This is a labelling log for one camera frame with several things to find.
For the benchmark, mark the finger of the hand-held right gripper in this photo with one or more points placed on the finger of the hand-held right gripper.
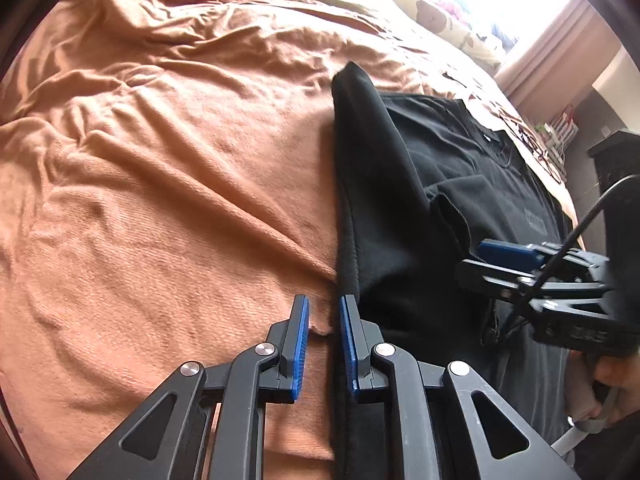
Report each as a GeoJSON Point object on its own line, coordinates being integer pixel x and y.
{"type": "Point", "coordinates": [505, 254]}
{"type": "Point", "coordinates": [480, 272]}

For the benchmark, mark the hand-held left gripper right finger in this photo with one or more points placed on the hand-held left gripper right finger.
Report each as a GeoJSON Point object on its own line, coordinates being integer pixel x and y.
{"type": "Point", "coordinates": [348, 347]}

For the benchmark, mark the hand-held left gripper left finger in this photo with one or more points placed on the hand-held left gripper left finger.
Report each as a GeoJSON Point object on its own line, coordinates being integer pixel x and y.
{"type": "Point", "coordinates": [300, 342]}

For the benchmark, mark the black sweater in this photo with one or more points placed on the black sweater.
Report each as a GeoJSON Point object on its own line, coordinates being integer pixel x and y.
{"type": "Point", "coordinates": [390, 200]}

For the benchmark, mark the person's right hand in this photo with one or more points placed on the person's right hand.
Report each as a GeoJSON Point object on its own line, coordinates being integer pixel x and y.
{"type": "Point", "coordinates": [612, 380]}

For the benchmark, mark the dark grey garment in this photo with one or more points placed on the dark grey garment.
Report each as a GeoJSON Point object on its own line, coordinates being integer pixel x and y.
{"type": "Point", "coordinates": [525, 375]}

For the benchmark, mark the dark cabinet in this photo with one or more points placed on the dark cabinet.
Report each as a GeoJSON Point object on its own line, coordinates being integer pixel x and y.
{"type": "Point", "coordinates": [617, 152]}

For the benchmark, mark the pink curtain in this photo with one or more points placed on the pink curtain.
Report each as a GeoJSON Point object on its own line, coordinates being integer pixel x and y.
{"type": "Point", "coordinates": [550, 55]}

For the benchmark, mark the orange blanket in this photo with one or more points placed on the orange blanket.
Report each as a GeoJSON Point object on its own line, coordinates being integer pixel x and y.
{"type": "Point", "coordinates": [150, 185]}

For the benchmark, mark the bear print pillow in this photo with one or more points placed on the bear print pillow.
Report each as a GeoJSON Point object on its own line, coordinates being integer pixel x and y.
{"type": "Point", "coordinates": [440, 20]}

